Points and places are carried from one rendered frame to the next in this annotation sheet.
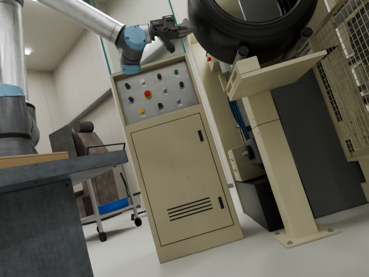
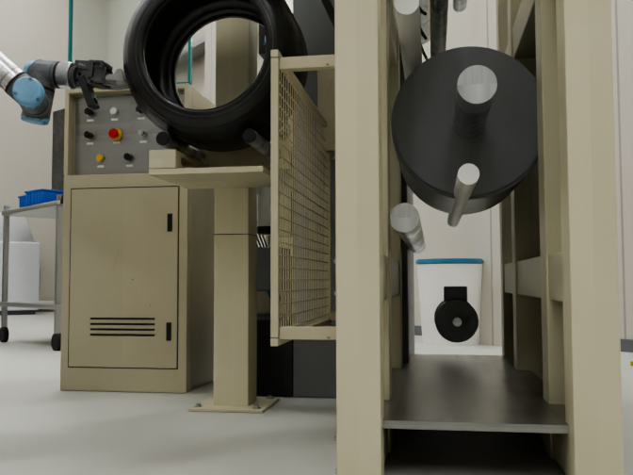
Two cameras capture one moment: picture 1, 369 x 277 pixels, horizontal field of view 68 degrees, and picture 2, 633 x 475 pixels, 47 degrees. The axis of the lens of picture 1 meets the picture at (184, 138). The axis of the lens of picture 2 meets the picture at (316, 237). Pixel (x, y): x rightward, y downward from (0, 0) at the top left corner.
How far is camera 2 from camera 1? 159 cm
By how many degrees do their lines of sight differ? 10
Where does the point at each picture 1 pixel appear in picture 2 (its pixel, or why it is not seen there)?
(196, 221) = (126, 348)
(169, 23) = (97, 71)
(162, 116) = (123, 175)
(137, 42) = (25, 100)
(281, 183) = (219, 324)
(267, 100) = (239, 202)
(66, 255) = not seen: outside the picture
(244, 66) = (156, 159)
